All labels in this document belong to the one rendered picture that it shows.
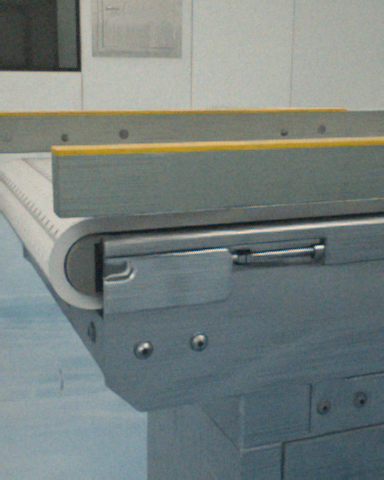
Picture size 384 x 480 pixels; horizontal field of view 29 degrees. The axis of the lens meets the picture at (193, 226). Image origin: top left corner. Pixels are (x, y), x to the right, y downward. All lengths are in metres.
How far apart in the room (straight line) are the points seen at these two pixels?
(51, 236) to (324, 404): 0.22
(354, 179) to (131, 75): 5.21
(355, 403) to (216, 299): 0.16
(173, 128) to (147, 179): 0.29
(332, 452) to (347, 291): 0.15
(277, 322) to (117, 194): 0.12
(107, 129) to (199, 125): 0.09
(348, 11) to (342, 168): 5.89
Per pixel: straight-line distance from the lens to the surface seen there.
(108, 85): 5.57
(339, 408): 0.52
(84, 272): 0.38
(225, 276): 0.40
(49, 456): 1.86
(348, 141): 0.42
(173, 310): 0.39
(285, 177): 0.40
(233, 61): 5.86
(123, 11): 5.57
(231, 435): 0.51
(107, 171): 0.36
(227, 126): 0.68
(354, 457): 0.56
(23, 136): 0.63
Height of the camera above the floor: 0.92
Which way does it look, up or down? 13 degrees down
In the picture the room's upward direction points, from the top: 1 degrees clockwise
